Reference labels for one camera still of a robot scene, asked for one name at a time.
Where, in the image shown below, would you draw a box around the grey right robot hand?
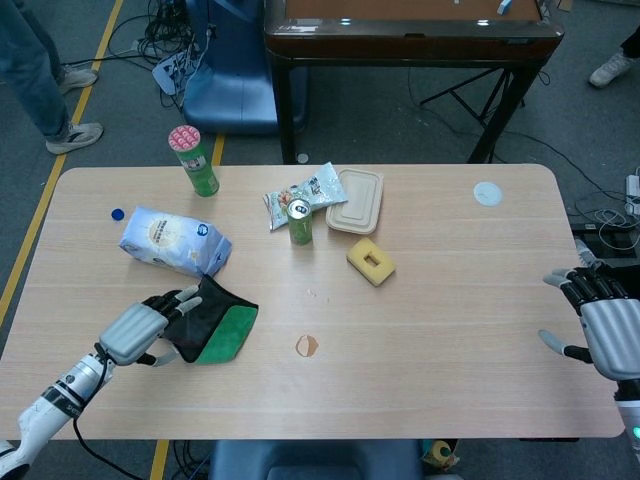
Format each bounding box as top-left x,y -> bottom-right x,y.
537,238 -> 640,384

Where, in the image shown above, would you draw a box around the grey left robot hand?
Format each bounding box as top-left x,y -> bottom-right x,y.
98,284 -> 204,369

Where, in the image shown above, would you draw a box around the black and green cloth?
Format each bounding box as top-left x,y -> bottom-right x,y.
162,273 -> 260,365

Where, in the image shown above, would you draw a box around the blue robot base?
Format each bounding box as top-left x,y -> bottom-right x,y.
182,0 -> 307,135

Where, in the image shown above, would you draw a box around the black floor plate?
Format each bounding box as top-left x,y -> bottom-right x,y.
569,222 -> 627,259

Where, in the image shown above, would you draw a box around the blue white paper bag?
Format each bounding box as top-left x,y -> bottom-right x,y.
118,205 -> 234,279

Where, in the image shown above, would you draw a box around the brown round sticker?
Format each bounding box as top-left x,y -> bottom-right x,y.
295,334 -> 320,359

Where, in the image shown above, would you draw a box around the green chips tube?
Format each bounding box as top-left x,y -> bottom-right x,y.
167,124 -> 221,199

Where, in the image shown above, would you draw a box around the green drink can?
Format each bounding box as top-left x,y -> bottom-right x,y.
286,198 -> 315,246

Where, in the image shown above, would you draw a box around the beige sneaker with dark stripe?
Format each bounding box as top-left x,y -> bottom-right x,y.
45,122 -> 105,155

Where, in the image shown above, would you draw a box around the silver snack packet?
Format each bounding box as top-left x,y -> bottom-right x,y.
262,161 -> 349,233

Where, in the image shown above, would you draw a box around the yellow sponge with hole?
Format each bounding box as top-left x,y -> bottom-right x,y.
346,237 -> 398,288

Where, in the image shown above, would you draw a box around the plain beige sneaker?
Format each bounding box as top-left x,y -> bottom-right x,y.
57,64 -> 99,95

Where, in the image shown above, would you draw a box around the beige lidded lunch box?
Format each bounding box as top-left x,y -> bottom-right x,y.
325,168 -> 385,235

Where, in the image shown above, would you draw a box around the white power strip with plugs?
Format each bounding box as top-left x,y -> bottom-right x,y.
152,49 -> 190,96

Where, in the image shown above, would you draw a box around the white sneaker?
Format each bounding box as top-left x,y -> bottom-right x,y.
588,49 -> 632,89

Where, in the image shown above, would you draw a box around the blue jeans legs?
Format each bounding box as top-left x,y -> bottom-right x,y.
0,0 -> 71,142

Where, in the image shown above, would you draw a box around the dark wooden mahjong table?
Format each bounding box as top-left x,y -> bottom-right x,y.
263,0 -> 564,165

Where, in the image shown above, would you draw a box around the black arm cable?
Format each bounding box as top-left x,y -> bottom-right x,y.
72,343 -> 117,480

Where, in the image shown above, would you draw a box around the grey round cable grommet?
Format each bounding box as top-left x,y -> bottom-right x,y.
473,181 -> 503,206

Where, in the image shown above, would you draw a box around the dark blue robot pedestal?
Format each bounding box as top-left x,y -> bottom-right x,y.
207,439 -> 426,480

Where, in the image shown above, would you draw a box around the black floor cable bundle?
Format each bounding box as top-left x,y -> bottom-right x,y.
133,0 -> 204,57

